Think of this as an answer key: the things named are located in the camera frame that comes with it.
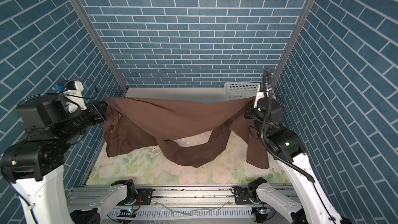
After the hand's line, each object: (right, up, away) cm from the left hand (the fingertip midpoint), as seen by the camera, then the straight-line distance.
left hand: (109, 101), depth 54 cm
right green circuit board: (+62, -51, +16) cm, 82 cm away
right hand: (+53, +2, +9) cm, 54 cm away
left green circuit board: (-3, -53, +18) cm, 56 cm away
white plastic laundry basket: (+57, +8, +62) cm, 84 cm away
